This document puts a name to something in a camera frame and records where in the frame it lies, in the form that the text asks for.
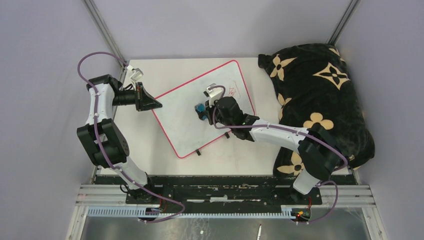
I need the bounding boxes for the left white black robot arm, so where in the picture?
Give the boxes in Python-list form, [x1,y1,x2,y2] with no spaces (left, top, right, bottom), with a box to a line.
[76,74,163,204]

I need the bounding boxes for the left aluminium corner post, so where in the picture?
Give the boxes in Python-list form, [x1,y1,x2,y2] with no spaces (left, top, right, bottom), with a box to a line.
[82,0,129,107]

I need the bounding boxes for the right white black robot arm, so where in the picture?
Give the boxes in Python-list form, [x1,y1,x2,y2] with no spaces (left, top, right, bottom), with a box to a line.
[195,96,347,204]

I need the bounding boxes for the red framed whiteboard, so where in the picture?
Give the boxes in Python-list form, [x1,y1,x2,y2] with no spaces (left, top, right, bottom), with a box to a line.
[153,60,255,159]

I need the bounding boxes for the aluminium corner post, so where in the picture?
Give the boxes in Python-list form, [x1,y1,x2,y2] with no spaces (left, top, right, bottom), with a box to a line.
[82,0,129,107]
[326,0,361,45]

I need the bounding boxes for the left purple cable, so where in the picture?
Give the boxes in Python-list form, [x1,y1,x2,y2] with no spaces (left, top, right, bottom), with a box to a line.
[77,50,186,224]

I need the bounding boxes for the aluminium frame rails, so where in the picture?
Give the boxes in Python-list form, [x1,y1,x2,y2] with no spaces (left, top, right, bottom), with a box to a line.
[66,184,386,240]

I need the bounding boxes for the blue whiteboard eraser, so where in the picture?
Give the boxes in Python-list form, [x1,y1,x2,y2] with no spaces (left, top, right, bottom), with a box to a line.
[194,103,207,121]

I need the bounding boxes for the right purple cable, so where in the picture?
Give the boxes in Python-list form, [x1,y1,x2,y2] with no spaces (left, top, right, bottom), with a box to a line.
[207,84,349,224]

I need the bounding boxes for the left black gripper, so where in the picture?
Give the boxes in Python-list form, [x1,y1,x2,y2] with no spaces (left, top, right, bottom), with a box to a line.
[112,82,163,112]

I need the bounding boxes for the purple cable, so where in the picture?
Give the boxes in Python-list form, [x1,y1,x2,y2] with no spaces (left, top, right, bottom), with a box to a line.
[207,84,349,224]
[77,50,186,224]

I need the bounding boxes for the black floral plush blanket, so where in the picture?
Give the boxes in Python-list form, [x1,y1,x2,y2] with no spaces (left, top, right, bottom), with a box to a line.
[258,43,376,169]

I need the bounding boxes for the white marker pen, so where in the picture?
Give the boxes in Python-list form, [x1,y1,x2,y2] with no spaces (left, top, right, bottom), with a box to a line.
[256,224,262,240]

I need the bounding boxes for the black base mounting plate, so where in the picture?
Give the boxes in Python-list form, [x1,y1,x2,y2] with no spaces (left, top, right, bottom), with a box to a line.
[92,174,359,215]

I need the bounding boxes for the blue toothed cable duct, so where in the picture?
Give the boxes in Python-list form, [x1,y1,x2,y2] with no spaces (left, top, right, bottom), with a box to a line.
[86,206,295,220]

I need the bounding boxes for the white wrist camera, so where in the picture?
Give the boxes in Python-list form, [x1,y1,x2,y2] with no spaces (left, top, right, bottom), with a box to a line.
[127,65,144,83]
[203,83,226,105]

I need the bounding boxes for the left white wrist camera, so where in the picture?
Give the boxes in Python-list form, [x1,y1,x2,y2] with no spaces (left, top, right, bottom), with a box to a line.
[127,65,144,83]

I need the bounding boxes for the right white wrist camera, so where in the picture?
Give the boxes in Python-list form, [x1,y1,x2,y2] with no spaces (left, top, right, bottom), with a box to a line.
[203,83,226,105]

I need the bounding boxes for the right aluminium corner post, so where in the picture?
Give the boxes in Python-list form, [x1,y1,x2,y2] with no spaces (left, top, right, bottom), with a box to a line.
[326,0,361,45]

